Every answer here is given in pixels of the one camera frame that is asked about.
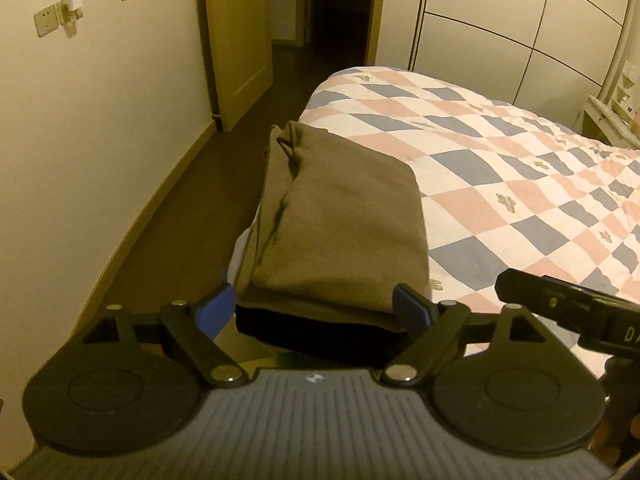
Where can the white vanity shelf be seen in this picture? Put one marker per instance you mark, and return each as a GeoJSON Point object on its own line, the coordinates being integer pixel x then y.
{"type": "Point", "coordinates": [600, 120]}

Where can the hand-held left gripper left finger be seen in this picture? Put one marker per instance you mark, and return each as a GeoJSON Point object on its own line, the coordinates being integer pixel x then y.
{"type": "Point", "coordinates": [215, 307]}

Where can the wooden door frame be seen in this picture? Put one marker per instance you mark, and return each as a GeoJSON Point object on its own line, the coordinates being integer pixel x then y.
{"type": "Point", "coordinates": [376, 10]}

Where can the white plug adapter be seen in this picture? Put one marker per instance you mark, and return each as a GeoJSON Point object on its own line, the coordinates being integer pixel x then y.
{"type": "Point", "coordinates": [71, 10]}

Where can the olive green garment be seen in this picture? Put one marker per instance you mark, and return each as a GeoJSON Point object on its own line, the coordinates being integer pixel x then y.
{"type": "Point", "coordinates": [340, 220]}

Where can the stack of folded clothes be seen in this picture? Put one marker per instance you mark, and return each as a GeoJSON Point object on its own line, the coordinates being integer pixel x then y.
{"type": "Point", "coordinates": [310, 340]}

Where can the wooden door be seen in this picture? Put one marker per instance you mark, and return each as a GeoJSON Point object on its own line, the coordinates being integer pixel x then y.
{"type": "Point", "coordinates": [235, 50]}

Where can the wall power outlet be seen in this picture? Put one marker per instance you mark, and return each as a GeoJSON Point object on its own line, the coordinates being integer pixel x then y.
{"type": "Point", "coordinates": [46, 20]}

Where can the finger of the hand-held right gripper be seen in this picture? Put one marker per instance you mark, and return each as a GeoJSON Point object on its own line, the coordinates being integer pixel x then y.
{"type": "Point", "coordinates": [545, 300]}

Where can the checkered pink blue quilt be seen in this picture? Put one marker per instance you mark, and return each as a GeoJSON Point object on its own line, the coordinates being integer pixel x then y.
{"type": "Point", "coordinates": [500, 185]}

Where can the white panelled wardrobe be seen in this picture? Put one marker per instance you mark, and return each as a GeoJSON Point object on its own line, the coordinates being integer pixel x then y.
{"type": "Point", "coordinates": [500, 35]}

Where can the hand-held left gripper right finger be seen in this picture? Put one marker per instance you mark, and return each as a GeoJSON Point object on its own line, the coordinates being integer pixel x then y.
{"type": "Point", "coordinates": [412, 310]}

